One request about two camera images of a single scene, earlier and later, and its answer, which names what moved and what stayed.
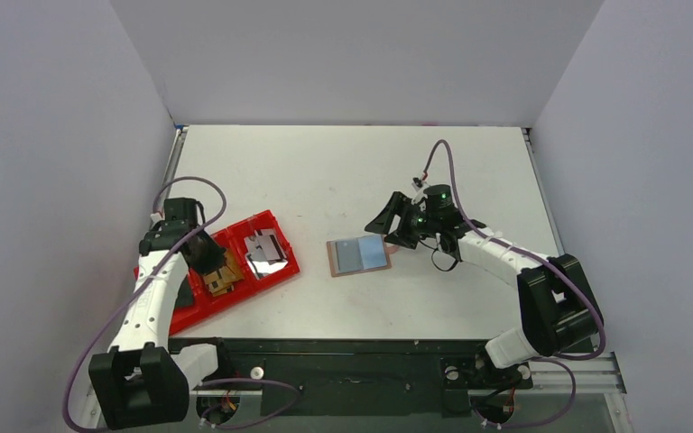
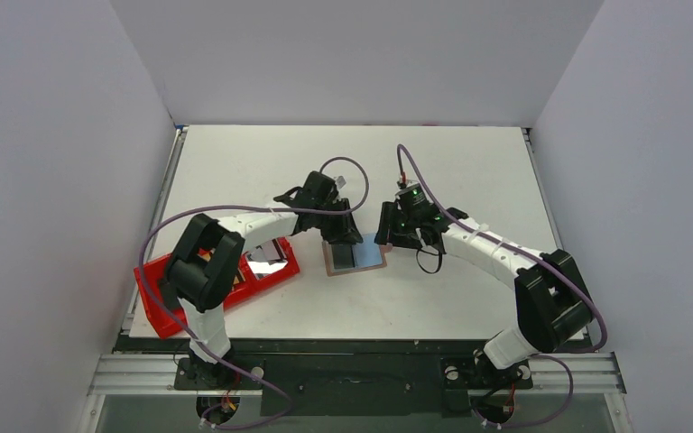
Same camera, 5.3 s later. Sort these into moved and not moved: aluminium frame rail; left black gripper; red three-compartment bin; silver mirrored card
Moved: left black gripper
Not moved: silver mirrored card; aluminium frame rail; red three-compartment bin
